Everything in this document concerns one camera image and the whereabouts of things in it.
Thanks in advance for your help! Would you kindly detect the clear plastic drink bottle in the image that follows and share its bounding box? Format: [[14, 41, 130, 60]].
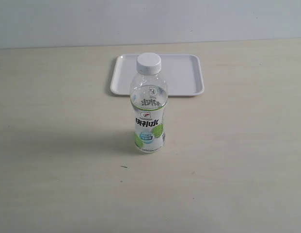
[[130, 68, 168, 153]]

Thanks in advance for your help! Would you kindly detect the white bottle cap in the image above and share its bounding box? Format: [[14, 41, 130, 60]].
[[136, 52, 161, 75]]

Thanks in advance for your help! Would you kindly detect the white rectangular tray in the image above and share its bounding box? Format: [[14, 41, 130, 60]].
[[110, 54, 205, 97]]

